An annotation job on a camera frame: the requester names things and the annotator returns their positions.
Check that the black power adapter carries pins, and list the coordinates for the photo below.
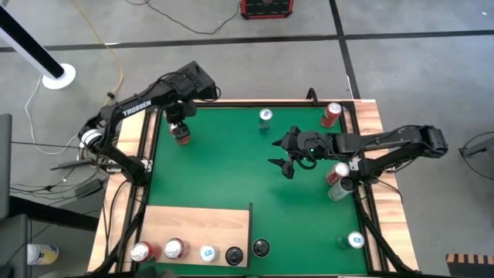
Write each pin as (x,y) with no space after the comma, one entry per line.
(88,188)

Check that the silver can with blue tab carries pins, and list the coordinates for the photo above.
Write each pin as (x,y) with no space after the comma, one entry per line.
(207,253)

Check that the black orange striped block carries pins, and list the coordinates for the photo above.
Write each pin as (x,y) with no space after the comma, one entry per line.
(471,266)

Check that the red and black box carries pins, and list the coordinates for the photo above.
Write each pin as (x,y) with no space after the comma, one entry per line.
(266,7)

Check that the white black floor stand pole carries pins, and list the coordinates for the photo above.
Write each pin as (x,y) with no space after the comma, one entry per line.
(58,79)

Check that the black floor bar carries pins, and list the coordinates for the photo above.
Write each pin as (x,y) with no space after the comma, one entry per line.
(54,214)

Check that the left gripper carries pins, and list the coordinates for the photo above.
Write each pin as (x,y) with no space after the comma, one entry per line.
(181,111)

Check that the white tall beverage can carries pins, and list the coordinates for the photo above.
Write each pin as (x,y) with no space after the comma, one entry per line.
(339,191)

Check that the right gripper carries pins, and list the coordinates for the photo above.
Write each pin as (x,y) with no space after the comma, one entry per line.
(312,143)

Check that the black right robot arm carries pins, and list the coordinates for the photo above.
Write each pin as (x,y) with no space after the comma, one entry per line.
(386,141)

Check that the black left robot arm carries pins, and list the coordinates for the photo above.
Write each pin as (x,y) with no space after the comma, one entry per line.
(137,109)

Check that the red cola can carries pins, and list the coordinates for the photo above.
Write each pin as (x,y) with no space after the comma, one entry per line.
(335,175)
(173,248)
(331,114)
(185,142)
(139,251)

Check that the green table mat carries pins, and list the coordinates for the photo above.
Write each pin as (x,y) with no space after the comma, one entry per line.
(239,173)

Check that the grey furniture panel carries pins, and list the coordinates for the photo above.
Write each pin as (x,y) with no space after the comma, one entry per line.
(4,166)

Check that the white yellow canister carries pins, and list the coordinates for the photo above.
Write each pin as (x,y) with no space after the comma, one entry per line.
(42,255)

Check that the black clamp hook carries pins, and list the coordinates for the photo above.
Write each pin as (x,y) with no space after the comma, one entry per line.
(312,95)

